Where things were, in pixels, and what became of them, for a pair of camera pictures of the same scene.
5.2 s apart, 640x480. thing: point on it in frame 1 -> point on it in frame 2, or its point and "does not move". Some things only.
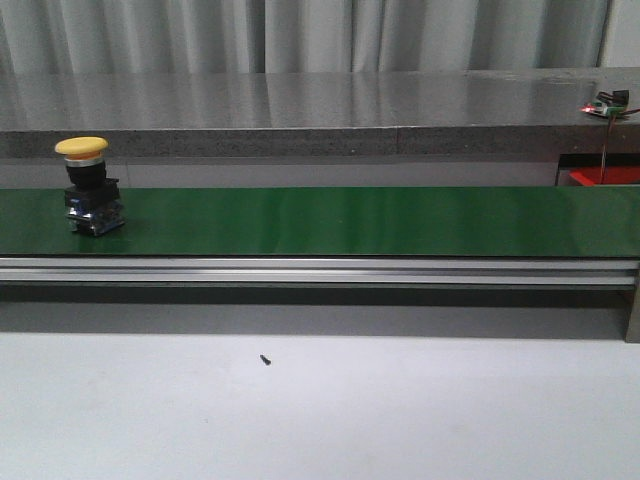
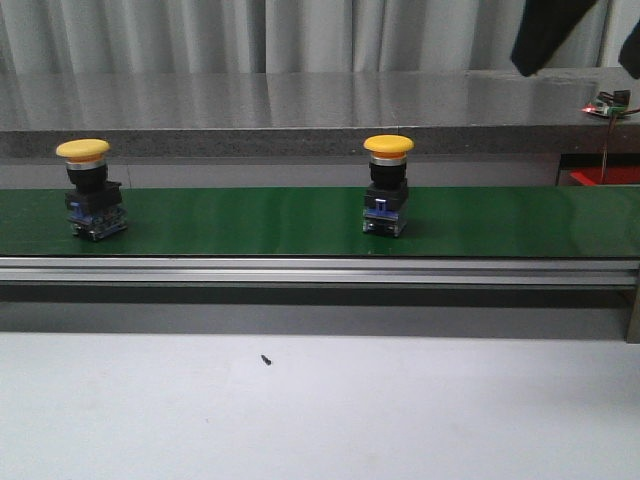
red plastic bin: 591,176 does not move
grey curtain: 292,35 does not move
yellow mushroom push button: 93,201 -> 386,194
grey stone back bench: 320,113 does not move
